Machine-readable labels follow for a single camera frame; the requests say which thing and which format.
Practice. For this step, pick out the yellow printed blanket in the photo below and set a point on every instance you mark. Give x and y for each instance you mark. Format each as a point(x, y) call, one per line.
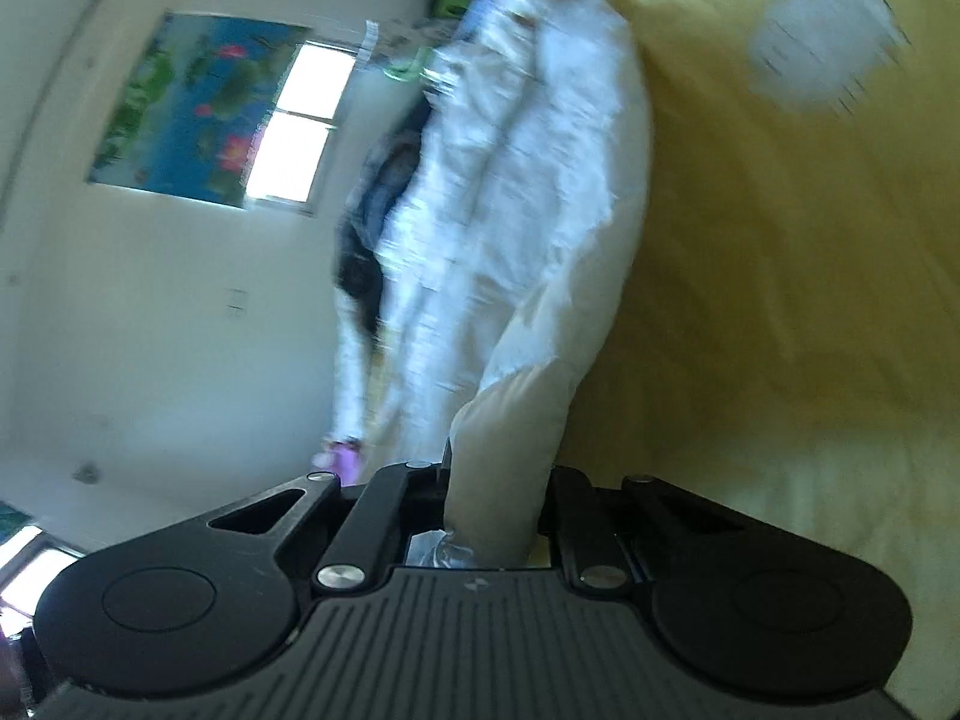
point(787, 277)

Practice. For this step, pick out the pile of dark striped clothes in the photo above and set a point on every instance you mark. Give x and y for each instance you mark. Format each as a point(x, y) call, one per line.
point(375, 195)

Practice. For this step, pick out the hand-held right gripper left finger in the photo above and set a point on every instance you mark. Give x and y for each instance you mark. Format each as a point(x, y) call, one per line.
point(409, 495)

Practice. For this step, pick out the window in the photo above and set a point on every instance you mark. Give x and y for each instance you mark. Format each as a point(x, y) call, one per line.
point(296, 127)

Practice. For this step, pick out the green plastic chair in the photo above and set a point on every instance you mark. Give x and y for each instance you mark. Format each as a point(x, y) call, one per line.
point(409, 66)

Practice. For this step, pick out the white puffer jacket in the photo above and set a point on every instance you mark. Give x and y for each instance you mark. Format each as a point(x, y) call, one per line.
point(540, 202)

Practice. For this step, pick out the purple cloth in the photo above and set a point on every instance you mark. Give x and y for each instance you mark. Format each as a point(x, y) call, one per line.
point(339, 459)

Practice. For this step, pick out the flower wall poster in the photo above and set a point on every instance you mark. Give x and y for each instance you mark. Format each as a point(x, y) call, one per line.
point(191, 109)

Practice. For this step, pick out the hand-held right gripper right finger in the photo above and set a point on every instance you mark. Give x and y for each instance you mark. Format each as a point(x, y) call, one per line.
point(581, 510)

